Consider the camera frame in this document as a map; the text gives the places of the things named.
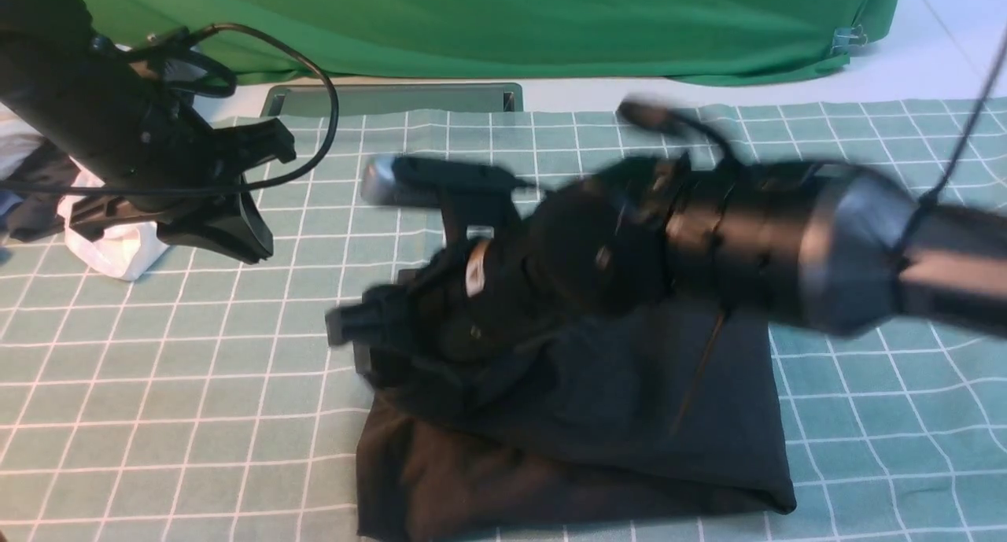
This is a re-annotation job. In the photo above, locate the gray metal cable tray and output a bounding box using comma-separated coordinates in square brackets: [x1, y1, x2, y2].
[261, 83, 524, 118]

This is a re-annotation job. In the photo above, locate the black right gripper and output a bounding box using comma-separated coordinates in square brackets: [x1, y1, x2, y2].
[325, 164, 677, 393]

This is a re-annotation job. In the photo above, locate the white crumpled garment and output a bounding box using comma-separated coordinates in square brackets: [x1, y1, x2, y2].
[1, 107, 168, 282]

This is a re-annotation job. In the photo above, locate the green checkered table mat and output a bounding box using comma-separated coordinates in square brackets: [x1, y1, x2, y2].
[1, 102, 1006, 541]

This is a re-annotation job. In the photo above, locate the metal binder clip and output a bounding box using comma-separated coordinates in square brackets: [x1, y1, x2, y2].
[828, 25, 870, 56]

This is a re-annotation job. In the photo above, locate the green backdrop cloth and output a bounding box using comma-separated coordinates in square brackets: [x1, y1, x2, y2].
[84, 0, 898, 87]

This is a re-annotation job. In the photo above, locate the dark crumpled garment in pile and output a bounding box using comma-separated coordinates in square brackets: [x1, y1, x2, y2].
[1, 141, 79, 243]

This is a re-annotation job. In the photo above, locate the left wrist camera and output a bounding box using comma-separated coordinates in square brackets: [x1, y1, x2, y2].
[124, 27, 238, 106]

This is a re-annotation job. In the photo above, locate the dark gray long-sleeve top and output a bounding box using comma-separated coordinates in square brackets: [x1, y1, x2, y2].
[356, 300, 796, 541]

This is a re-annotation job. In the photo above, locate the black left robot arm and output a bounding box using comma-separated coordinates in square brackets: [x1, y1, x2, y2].
[1, 0, 296, 264]

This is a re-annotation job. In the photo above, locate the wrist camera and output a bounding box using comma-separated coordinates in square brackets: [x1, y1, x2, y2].
[124, 27, 238, 106]
[359, 155, 536, 244]

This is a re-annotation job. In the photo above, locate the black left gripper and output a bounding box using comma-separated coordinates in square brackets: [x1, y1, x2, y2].
[47, 77, 297, 264]

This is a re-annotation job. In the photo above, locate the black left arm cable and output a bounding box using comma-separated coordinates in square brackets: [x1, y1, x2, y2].
[0, 23, 341, 197]

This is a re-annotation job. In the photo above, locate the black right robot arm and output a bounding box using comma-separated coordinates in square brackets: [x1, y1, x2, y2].
[325, 155, 1005, 363]

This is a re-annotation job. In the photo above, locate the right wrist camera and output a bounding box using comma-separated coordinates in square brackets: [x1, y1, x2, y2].
[359, 155, 536, 244]

